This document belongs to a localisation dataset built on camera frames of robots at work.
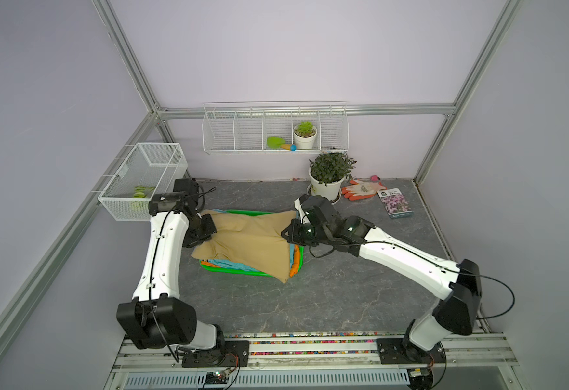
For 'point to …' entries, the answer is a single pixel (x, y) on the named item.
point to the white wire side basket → (151, 169)
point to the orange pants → (294, 268)
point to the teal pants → (245, 268)
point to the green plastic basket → (232, 270)
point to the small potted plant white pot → (304, 135)
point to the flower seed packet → (394, 203)
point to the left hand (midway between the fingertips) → (207, 239)
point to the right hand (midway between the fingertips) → (280, 232)
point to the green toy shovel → (275, 142)
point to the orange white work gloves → (362, 190)
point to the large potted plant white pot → (327, 174)
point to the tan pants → (252, 239)
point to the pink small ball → (375, 178)
